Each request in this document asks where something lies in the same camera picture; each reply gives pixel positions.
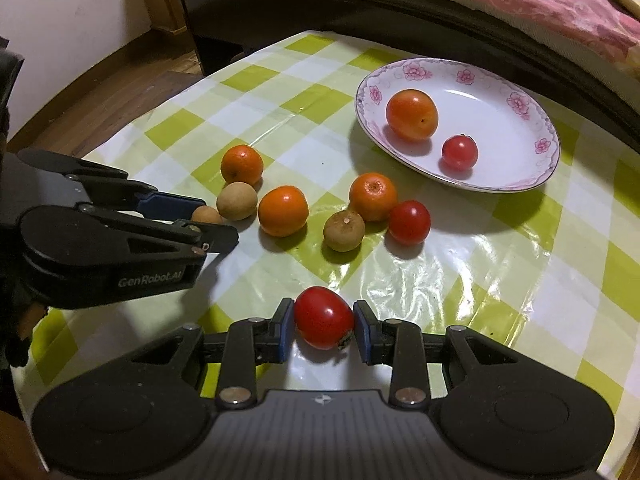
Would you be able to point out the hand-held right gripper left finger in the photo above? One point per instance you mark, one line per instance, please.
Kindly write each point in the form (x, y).
(285, 331)

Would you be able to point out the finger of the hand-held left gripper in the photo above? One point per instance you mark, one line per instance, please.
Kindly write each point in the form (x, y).
(167, 205)
(215, 238)

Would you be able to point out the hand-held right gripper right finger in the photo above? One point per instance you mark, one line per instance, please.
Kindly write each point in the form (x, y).
(362, 334)

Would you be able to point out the brown longan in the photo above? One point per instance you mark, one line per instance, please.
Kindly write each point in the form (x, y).
(343, 230)
(236, 201)
(206, 214)

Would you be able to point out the large red tomato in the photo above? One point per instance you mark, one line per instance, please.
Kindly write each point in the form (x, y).
(322, 315)

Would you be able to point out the orange tangerine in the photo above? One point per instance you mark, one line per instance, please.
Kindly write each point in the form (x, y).
(241, 164)
(373, 196)
(283, 211)

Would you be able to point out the small red cherry tomato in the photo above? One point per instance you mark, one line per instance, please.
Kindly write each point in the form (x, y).
(409, 222)
(459, 153)

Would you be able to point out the large orange-red tomato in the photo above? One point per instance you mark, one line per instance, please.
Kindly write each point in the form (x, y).
(412, 114)

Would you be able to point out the white floral-rim plate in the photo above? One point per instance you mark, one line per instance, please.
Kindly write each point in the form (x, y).
(500, 110)

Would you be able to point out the person's left hand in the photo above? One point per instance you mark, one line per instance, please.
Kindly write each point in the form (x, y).
(31, 319)

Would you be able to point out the green checked tablecloth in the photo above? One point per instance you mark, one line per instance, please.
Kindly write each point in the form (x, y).
(450, 285)

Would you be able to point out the grey mattress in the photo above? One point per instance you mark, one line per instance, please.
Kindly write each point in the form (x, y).
(575, 62)

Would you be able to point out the dark bed frame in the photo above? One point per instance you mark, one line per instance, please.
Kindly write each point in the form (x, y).
(300, 10)

